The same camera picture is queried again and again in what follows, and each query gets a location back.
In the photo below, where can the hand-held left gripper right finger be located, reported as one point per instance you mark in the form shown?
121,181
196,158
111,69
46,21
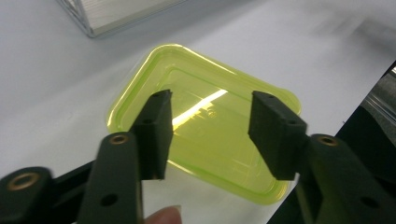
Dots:
330,174

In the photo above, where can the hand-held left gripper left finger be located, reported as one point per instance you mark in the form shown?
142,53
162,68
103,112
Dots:
118,174

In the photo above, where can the green translucent plastic container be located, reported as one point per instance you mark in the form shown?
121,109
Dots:
211,146

